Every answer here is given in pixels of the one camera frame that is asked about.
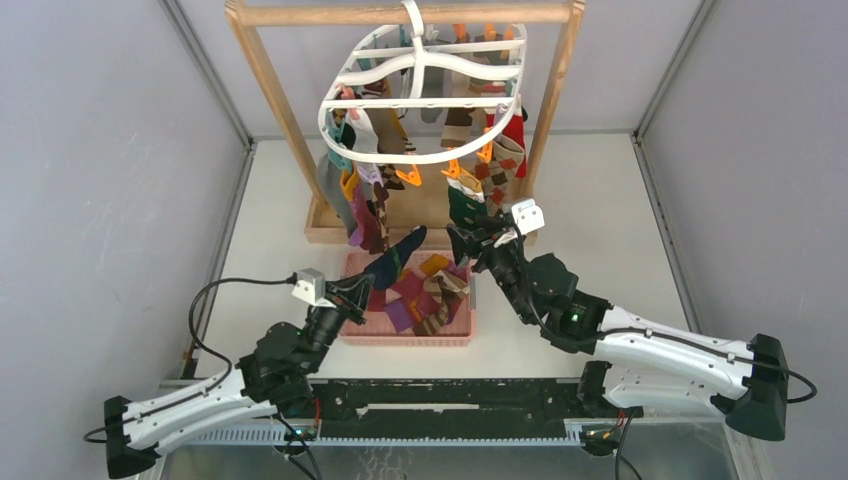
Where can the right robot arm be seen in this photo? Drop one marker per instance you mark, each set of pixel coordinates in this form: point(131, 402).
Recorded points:
point(635, 363)

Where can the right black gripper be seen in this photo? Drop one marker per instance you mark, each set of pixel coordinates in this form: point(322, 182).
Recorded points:
point(497, 239)

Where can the white oval clip hanger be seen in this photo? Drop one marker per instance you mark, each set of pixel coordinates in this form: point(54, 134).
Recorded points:
point(401, 68)

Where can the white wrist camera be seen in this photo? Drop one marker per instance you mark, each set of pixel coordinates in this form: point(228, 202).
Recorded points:
point(310, 288)
point(524, 217)

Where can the brown white striped sock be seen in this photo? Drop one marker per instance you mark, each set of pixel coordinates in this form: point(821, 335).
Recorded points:
point(437, 301)

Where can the navy green sock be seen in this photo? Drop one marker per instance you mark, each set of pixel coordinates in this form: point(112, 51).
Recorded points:
point(387, 268)

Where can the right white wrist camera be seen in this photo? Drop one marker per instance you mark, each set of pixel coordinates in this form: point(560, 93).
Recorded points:
point(524, 217)

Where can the grey sock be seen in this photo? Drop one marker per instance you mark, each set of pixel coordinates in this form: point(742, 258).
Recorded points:
point(328, 179)

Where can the maroon purple striped sock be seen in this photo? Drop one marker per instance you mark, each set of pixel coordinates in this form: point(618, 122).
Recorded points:
point(390, 311)

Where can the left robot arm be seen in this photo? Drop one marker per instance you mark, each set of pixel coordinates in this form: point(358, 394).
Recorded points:
point(270, 381)

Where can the white green sock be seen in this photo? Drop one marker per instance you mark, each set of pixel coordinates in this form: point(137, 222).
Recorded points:
point(466, 200)

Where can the red sock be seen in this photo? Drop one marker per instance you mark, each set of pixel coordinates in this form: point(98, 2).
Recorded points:
point(515, 131)

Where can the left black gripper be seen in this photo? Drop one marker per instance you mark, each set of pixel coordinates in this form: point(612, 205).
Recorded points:
point(351, 296)

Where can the pink perforated plastic basket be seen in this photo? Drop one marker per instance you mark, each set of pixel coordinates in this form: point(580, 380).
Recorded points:
point(354, 334)

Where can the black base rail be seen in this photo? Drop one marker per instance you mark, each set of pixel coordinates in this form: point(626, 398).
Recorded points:
point(438, 409)

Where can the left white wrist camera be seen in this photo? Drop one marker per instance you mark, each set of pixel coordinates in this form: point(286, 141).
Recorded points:
point(310, 288)

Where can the wooden hanger rack frame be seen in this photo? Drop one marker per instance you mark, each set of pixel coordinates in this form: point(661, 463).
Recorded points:
point(400, 196)

